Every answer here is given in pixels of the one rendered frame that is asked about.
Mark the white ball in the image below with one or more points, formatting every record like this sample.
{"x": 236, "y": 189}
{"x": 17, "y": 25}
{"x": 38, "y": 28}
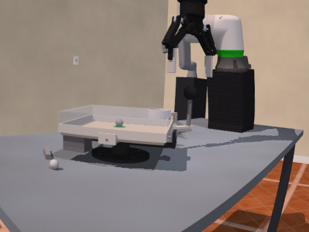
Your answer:
{"x": 54, "y": 164}

